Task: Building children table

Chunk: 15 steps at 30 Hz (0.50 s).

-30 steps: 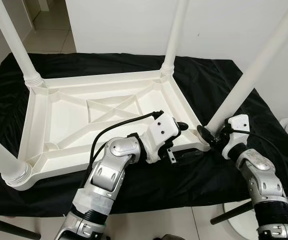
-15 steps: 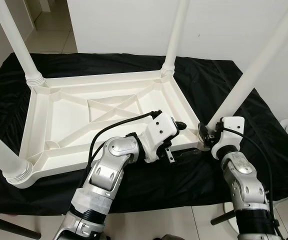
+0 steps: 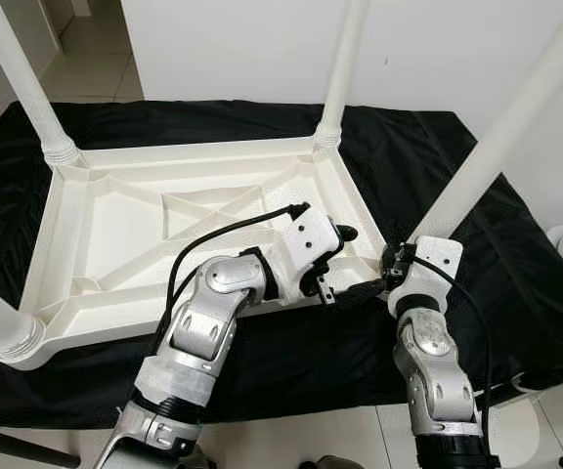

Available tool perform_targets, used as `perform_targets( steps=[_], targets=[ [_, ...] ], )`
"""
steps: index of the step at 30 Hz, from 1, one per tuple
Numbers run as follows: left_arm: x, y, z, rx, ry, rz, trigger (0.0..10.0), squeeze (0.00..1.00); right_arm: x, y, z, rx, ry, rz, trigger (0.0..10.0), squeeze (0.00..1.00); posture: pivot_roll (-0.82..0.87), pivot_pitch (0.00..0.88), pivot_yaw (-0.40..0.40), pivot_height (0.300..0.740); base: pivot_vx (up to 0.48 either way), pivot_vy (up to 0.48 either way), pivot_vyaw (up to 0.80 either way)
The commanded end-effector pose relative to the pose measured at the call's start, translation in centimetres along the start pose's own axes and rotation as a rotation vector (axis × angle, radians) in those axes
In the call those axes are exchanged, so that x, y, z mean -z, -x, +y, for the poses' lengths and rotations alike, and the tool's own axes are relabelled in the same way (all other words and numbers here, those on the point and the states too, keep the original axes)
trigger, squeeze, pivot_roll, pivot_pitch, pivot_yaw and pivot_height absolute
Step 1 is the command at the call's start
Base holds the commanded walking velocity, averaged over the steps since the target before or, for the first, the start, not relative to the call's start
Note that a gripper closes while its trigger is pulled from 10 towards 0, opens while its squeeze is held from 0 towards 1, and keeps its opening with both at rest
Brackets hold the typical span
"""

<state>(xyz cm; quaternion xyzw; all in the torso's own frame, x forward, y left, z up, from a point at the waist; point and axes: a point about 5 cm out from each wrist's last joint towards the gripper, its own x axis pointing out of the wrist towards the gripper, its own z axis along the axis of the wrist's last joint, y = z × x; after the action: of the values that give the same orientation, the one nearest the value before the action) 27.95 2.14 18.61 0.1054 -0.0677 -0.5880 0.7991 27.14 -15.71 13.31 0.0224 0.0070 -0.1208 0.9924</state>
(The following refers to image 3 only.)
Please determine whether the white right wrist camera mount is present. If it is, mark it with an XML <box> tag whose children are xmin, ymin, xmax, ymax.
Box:
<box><xmin>399</xmin><ymin>236</ymin><xmax>463</xmax><ymax>314</ymax></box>

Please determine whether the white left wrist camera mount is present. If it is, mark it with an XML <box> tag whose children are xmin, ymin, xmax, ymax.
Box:
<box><xmin>281</xmin><ymin>205</ymin><xmax>346</xmax><ymax>294</ymax></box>

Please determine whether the white plastic children table top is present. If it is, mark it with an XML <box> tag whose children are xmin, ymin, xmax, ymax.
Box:
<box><xmin>0</xmin><ymin>137</ymin><xmax>400</xmax><ymax>372</ymax></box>

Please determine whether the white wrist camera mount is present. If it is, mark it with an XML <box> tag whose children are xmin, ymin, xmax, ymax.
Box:
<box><xmin>399</xmin><ymin>236</ymin><xmax>463</xmax><ymax>314</ymax></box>
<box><xmin>281</xmin><ymin>205</ymin><xmax>346</xmax><ymax>294</ymax></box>

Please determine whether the black metal table leg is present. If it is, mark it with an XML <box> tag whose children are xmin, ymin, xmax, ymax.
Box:
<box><xmin>0</xmin><ymin>427</ymin><xmax>82</xmax><ymax>468</ymax></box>
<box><xmin>477</xmin><ymin>376</ymin><xmax>527</xmax><ymax>406</ymax></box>

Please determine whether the black cloth table cover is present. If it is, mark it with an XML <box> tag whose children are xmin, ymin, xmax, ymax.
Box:
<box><xmin>0</xmin><ymin>98</ymin><xmax>563</xmax><ymax>431</ymax></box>

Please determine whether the grey robot right leg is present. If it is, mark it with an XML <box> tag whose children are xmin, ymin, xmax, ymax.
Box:
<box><xmin>299</xmin><ymin>454</ymin><xmax>363</xmax><ymax>469</ymax></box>

